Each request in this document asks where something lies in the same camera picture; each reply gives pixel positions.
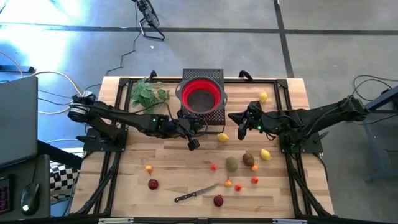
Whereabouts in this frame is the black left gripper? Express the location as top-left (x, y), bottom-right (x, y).
top-left (161, 109), bottom-right (208, 152)

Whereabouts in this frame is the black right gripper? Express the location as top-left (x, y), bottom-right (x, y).
top-left (228, 101), bottom-right (265, 140)

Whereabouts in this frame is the brown kiwi fruit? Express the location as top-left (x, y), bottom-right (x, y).
top-left (242, 152), bottom-right (256, 167)

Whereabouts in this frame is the green kiwi fruit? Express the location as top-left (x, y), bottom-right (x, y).
top-left (225, 156), bottom-right (239, 173)

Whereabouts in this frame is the red collapsible colander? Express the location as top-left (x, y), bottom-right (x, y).
top-left (175, 77), bottom-right (229, 116)

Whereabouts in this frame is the black handled kitchen knife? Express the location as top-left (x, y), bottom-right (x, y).
top-left (174, 183), bottom-right (220, 203)

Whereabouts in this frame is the black perforated metal stand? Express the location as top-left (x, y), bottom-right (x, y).
top-left (181, 68), bottom-right (227, 135)

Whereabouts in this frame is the potted green plant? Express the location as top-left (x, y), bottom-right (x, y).
top-left (129, 77), bottom-right (171, 119)

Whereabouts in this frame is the black floor fan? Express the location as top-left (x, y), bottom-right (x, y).
top-left (132, 0), bottom-right (166, 42)

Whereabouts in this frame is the blue-grey metal table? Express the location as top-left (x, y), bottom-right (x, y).
top-left (357, 86), bottom-right (398, 184)

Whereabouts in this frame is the black white checkerboard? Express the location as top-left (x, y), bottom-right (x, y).
top-left (49, 160), bottom-right (81, 203)

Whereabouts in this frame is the dark desk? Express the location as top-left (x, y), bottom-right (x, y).
top-left (0, 154), bottom-right (52, 221)

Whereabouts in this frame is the black computer mouse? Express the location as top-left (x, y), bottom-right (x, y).
top-left (20, 182), bottom-right (40, 216)

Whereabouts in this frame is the black power strip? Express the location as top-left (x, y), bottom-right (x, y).
top-left (0, 64), bottom-right (37, 75)

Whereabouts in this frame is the black keyboard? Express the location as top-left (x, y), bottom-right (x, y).
top-left (0, 175), bottom-right (14, 215)

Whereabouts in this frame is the black aluminium rig frame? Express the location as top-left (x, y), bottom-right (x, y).
top-left (70, 76), bottom-right (335, 223)

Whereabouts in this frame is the black fan cable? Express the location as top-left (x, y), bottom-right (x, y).
top-left (84, 2), bottom-right (139, 91)

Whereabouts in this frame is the black floor cable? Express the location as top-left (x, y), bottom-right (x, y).
top-left (352, 74), bottom-right (398, 126)

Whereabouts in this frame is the white cable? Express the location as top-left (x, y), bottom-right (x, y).
top-left (0, 51), bottom-right (24, 78)
top-left (30, 70), bottom-right (84, 115)

